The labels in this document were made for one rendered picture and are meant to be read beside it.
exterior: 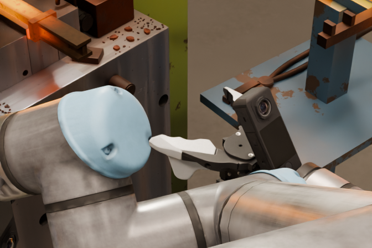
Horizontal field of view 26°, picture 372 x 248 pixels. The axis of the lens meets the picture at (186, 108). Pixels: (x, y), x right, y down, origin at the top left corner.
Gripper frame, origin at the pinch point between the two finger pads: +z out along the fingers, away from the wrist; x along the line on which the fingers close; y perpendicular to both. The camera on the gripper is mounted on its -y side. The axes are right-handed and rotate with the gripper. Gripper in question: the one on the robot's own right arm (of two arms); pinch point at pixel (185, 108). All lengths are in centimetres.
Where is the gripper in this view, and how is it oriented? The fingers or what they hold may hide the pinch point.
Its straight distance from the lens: 106.8
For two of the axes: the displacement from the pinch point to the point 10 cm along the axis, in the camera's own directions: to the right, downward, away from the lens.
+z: -7.3, -4.3, 5.4
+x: 6.9, -4.6, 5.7
